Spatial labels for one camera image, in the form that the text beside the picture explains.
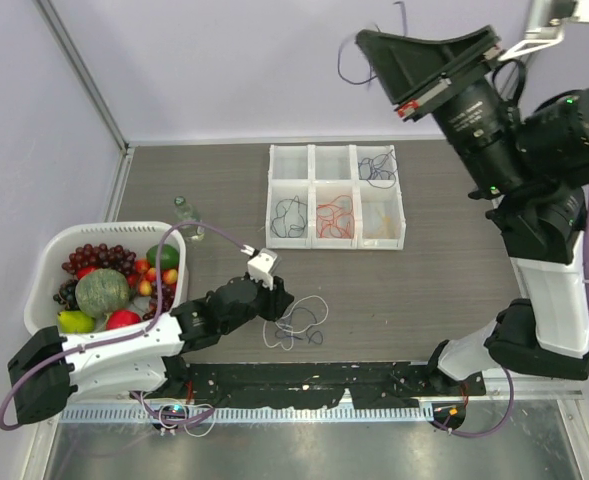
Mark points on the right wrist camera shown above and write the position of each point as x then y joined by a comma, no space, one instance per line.
545,25

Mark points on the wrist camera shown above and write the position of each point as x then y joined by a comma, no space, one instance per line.
545,25
261,265

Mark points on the green melon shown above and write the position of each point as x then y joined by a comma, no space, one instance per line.
102,292

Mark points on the peach nectarine fruits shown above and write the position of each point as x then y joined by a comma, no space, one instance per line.
145,280

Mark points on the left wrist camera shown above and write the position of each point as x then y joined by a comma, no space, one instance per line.
261,265

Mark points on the green lime fruit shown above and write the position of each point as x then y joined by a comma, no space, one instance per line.
167,257

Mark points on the yellow pear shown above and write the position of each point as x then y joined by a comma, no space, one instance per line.
75,322

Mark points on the white slotted cable duct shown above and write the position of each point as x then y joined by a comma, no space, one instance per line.
117,413

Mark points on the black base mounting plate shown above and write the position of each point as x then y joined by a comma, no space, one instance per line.
310,385

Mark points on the clear plastic bottle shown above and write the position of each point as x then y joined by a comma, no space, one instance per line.
186,212

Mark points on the red grape bunch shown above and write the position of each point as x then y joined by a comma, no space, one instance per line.
100,256

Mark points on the dark grape bunch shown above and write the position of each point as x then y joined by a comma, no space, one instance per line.
65,296

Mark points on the red apple fruit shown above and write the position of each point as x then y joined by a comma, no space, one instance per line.
121,319

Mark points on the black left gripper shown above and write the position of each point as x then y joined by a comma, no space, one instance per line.
277,299

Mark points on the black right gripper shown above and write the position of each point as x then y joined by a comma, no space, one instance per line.
406,65

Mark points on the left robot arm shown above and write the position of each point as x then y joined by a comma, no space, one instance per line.
52,370

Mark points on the white six-compartment organizer tray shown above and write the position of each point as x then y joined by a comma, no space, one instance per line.
334,197

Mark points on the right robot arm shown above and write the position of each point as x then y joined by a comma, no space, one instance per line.
535,171

